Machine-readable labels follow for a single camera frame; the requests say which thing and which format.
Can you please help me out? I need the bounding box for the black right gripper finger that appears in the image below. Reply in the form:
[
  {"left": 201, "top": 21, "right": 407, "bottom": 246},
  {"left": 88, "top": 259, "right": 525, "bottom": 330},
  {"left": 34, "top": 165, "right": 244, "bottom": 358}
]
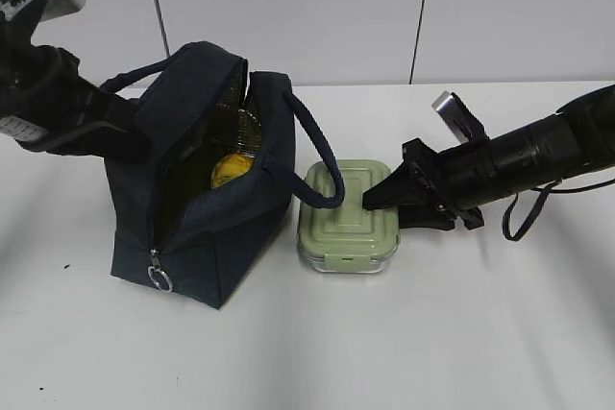
[
  {"left": 398, "top": 203, "right": 455, "bottom": 231},
  {"left": 362, "top": 162, "right": 423, "bottom": 210}
]

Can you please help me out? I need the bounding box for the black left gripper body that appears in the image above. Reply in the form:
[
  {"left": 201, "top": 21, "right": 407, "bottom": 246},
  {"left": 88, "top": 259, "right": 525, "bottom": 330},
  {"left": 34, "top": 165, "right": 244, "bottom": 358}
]
[{"left": 13, "top": 45, "right": 149, "bottom": 163}]

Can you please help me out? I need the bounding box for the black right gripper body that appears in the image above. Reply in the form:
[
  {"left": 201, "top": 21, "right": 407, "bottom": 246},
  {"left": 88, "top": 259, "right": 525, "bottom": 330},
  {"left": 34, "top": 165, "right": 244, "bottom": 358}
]
[{"left": 402, "top": 138, "right": 484, "bottom": 230}]

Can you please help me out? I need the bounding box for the navy blue lunch bag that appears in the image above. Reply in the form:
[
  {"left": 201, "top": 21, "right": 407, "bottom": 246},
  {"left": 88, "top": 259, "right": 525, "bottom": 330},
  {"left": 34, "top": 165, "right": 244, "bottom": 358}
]
[{"left": 105, "top": 41, "right": 345, "bottom": 308}]

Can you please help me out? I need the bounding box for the yellow toy gourd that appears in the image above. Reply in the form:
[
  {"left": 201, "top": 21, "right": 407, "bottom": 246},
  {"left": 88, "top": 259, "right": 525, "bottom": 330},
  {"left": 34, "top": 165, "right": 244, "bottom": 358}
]
[{"left": 210, "top": 154, "right": 254, "bottom": 189}]

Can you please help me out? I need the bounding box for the silver zipper pull ring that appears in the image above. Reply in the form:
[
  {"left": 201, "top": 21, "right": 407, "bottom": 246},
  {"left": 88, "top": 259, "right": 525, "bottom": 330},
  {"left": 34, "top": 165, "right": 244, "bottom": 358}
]
[{"left": 147, "top": 249, "right": 174, "bottom": 294}]

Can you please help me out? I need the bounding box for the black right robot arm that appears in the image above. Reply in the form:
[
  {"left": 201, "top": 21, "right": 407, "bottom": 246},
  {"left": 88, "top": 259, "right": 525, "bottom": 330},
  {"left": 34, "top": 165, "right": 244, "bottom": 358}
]
[{"left": 362, "top": 85, "right": 614, "bottom": 241}]

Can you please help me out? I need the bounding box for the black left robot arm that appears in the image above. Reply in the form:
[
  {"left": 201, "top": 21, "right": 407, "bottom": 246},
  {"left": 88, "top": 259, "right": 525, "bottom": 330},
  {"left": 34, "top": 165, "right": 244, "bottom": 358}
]
[{"left": 1, "top": 21, "right": 151, "bottom": 163}]

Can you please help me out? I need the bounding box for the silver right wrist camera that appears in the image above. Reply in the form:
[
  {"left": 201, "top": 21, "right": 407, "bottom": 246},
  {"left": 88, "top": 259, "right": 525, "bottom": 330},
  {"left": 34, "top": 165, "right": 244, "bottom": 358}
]
[{"left": 431, "top": 91, "right": 487, "bottom": 144}]

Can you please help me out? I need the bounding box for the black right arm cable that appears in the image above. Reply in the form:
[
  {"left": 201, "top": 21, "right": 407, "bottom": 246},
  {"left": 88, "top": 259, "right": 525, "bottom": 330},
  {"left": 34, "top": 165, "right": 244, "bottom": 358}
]
[{"left": 502, "top": 178, "right": 615, "bottom": 241}]

